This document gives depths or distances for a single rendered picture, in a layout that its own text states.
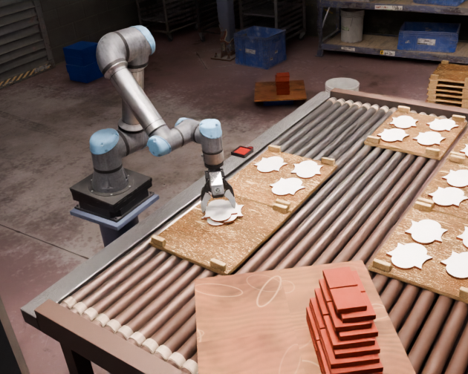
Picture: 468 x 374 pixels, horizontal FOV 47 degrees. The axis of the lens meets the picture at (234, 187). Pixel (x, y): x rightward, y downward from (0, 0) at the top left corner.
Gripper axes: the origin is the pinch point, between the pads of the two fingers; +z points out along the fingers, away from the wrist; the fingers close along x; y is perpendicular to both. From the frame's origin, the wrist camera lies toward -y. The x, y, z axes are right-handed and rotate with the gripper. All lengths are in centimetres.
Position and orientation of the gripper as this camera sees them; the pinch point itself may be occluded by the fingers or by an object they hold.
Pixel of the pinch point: (218, 210)
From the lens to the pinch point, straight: 205.8
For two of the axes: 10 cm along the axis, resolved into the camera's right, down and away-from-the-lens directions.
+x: -9.9, 1.3, -0.9
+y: -1.4, -5.0, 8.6
